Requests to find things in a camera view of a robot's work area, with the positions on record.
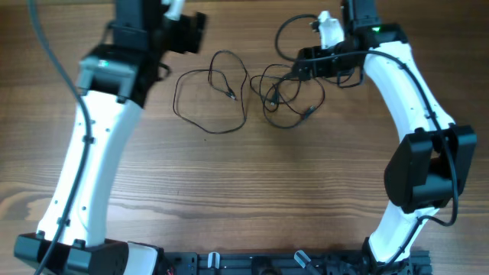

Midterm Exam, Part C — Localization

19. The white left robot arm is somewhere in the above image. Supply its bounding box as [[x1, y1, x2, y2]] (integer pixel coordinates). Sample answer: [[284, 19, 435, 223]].
[[14, 0, 207, 274]]

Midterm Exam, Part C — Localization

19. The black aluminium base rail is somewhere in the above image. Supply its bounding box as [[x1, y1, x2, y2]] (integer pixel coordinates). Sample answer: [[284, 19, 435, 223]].
[[152, 250, 432, 275]]

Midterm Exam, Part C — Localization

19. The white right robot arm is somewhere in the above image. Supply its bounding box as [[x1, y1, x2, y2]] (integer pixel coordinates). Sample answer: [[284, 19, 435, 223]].
[[293, 1, 477, 274]]

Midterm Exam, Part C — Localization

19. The thick black USB cable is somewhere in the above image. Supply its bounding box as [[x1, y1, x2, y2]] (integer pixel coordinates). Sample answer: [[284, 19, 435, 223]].
[[249, 63, 326, 130]]

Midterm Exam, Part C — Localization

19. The thin black USB cable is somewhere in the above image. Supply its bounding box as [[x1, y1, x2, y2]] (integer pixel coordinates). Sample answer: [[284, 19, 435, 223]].
[[172, 50, 250, 135]]

